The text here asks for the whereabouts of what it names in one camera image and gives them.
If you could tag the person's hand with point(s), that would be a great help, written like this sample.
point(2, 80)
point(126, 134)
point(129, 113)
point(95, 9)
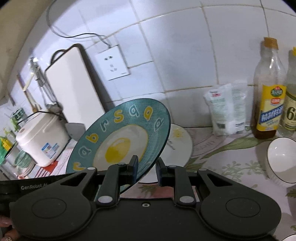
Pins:
point(8, 233)

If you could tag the white plate with sun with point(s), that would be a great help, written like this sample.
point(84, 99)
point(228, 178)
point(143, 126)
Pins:
point(178, 148)

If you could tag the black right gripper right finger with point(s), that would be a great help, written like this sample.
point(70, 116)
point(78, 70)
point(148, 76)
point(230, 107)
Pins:
point(177, 178)

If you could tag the white bowl black rim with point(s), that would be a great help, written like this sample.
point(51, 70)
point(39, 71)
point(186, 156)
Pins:
point(280, 161)

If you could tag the cooking wine bottle yellow label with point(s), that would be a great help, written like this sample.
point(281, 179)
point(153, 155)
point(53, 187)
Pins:
point(269, 90)

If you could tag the teal egg pattern plate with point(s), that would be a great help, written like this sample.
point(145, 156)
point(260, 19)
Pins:
point(112, 139)

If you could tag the white salt bag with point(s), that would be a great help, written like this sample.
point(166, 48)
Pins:
point(227, 106)

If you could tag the hanging metal ladle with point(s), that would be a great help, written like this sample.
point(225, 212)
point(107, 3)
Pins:
point(49, 99)

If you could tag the white vinegar bottle yellow cap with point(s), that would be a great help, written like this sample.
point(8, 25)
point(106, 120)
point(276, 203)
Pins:
point(287, 121)

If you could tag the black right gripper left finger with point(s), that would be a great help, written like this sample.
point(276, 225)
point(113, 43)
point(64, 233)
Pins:
point(116, 176)

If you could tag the white wall socket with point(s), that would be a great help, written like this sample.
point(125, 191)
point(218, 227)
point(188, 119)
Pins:
point(112, 64)

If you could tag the white rice cooker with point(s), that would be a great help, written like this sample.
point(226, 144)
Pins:
point(43, 137)

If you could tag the white cutting board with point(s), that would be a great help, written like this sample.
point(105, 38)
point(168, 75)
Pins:
point(75, 84)

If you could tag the floral tablecloth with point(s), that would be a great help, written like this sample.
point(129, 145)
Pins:
point(235, 198)

